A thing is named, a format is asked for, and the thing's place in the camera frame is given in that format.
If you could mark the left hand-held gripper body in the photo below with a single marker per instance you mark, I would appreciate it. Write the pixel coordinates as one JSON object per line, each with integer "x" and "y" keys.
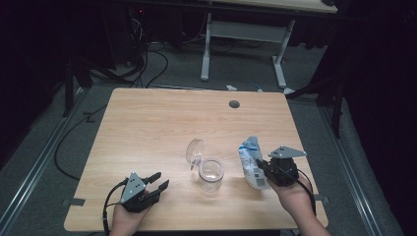
{"x": 134, "y": 196}

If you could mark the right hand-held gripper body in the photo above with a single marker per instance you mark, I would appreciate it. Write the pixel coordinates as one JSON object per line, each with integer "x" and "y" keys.
{"x": 282, "y": 172}

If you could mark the white and blue pouch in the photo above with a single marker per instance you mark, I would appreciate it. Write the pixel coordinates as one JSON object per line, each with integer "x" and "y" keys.
{"x": 250, "y": 164}

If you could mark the clear glass jar with lid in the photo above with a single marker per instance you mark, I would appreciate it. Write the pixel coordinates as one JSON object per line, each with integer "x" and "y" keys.
{"x": 211, "y": 177}

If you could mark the person's left hand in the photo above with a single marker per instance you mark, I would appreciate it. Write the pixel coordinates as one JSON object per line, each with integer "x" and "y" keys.
{"x": 128, "y": 221}

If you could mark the person's right hand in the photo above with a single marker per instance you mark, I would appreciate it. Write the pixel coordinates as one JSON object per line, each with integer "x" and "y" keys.
{"x": 298, "y": 200}

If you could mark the grey tape strip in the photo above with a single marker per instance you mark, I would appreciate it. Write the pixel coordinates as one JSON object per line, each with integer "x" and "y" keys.
{"x": 73, "y": 202}
{"x": 323, "y": 198}

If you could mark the round grey table grommet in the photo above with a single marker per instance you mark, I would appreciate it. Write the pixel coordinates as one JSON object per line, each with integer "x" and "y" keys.
{"x": 234, "y": 104}

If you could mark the small white plug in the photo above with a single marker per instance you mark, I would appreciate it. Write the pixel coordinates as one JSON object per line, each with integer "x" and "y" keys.
{"x": 231, "y": 88}

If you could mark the black stand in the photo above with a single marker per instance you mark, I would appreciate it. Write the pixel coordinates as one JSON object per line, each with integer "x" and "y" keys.
{"x": 69, "y": 85}
{"x": 336, "y": 105}

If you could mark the dark curtain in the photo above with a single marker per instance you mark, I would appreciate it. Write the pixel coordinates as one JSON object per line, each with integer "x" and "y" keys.
{"x": 32, "y": 65}
{"x": 383, "y": 98}

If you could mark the metal floor rail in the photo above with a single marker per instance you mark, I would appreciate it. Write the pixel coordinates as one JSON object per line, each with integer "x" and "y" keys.
{"x": 36, "y": 167}
{"x": 350, "y": 170}

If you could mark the desk with white metal frame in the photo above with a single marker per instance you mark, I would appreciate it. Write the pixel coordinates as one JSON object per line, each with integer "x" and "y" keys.
{"x": 246, "y": 31}

